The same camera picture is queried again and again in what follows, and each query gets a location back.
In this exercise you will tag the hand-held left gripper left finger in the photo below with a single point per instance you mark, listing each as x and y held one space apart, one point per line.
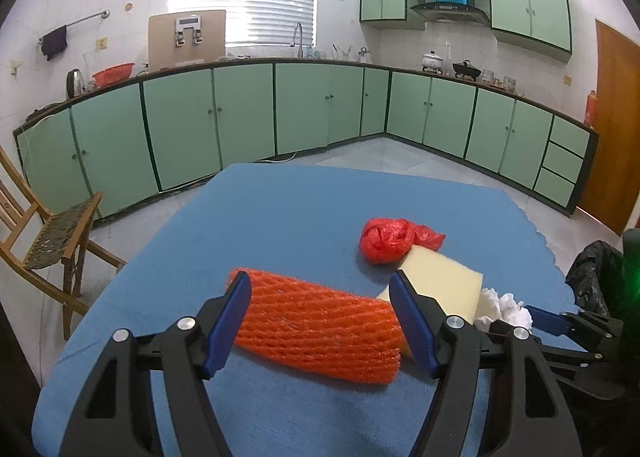
227 322

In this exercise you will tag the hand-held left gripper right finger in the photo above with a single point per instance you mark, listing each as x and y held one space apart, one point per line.
410 322

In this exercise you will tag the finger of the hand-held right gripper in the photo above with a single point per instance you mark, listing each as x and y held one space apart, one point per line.
565 362
545 321

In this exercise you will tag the white tissue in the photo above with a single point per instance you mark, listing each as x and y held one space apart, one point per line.
505 304

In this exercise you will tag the bin with black bag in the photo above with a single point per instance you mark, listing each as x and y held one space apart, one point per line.
592 267

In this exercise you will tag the orange foam net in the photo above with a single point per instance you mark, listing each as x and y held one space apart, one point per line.
320 332

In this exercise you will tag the yellow sponge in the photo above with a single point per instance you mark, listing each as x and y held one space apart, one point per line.
445 277

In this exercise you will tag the red plastic bag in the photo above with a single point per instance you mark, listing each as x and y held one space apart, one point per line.
385 242

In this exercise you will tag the blue table cloth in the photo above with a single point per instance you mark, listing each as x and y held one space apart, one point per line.
280 217

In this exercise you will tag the wooden chair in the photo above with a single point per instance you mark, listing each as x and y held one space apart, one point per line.
55 237

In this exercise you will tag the wooden door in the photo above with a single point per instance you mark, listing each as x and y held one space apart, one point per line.
617 137

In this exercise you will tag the green base cabinets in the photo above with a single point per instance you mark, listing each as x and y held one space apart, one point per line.
240 117

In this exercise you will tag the orange bottle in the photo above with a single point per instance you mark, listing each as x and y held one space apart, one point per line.
591 109

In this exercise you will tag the glass jar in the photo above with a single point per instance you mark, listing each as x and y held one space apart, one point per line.
508 83

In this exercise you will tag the black wok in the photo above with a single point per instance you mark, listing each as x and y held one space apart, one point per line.
466 70

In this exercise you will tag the white cooking pot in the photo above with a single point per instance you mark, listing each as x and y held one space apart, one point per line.
432 62

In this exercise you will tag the red plastic basin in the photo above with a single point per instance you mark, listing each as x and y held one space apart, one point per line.
114 76

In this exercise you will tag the utensil holder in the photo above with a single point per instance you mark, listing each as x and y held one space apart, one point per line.
342 54

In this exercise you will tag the brown cardboard box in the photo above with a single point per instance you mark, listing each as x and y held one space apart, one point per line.
162 49

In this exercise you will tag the steel electric kettle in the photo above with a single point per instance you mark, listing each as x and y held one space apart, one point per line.
75 84

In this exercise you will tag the metal faucet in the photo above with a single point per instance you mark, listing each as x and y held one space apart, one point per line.
298 37

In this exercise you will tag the dark towel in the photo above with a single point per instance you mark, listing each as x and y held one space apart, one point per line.
54 43

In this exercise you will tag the metal towel bar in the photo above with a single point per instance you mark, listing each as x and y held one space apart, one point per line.
85 21

